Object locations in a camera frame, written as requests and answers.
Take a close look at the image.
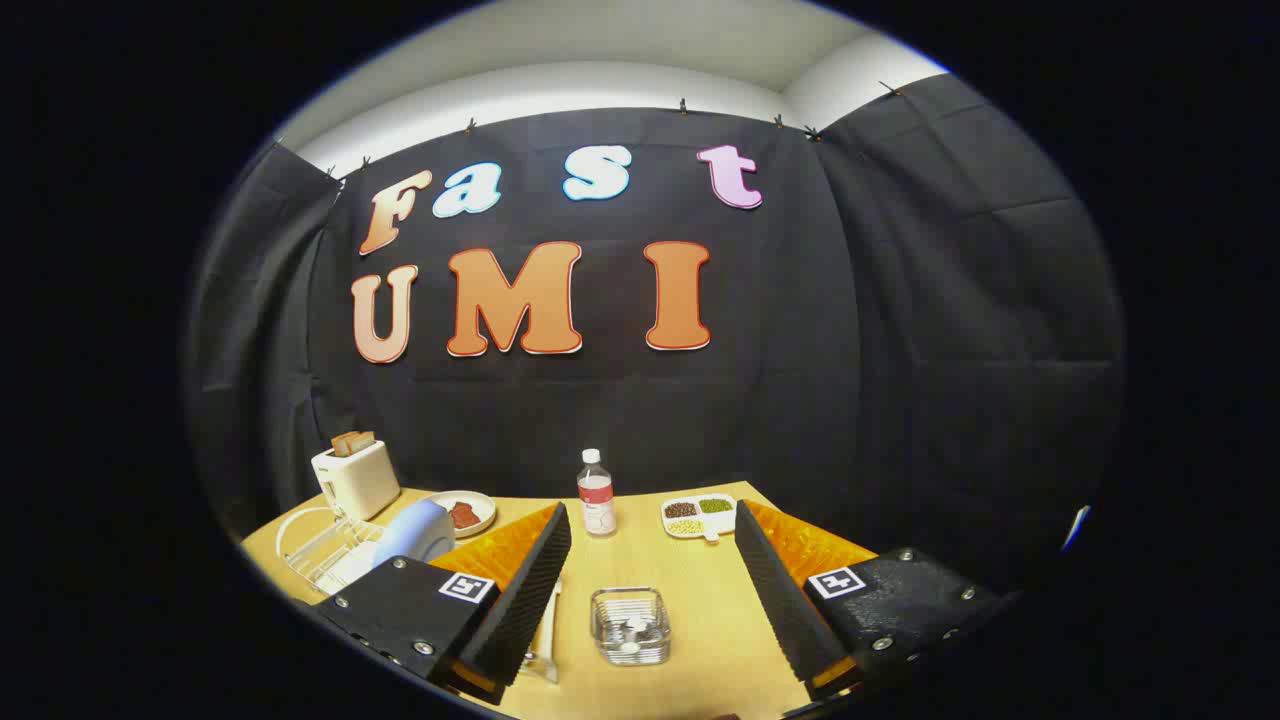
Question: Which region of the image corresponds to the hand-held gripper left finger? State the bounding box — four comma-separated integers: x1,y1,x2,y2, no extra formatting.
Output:
315,502,573,706

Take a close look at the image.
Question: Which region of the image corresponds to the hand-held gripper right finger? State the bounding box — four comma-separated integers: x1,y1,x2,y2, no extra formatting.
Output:
735,498,1011,701

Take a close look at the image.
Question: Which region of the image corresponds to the metal wire basket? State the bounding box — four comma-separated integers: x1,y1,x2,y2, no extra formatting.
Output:
590,587,671,667

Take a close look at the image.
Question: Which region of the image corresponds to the blue plate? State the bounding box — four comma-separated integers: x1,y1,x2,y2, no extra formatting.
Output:
372,499,457,571

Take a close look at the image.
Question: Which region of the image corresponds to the white wire dish rack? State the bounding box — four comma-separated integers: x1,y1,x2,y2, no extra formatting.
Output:
276,505,561,686

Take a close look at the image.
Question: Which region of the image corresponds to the beige round plate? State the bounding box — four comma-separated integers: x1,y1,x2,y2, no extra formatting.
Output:
428,490,497,538

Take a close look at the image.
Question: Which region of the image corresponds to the white divided bean dish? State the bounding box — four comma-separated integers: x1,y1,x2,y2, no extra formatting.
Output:
660,494,739,542

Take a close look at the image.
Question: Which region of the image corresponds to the clear plastic water bottle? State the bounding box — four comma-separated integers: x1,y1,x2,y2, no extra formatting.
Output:
577,449,617,538

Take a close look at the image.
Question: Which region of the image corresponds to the white toaster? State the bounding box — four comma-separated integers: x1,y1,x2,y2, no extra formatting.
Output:
311,440,402,521

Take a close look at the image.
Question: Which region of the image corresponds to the black backdrop cloth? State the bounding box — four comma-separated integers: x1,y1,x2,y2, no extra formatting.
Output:
185,75,1126,591

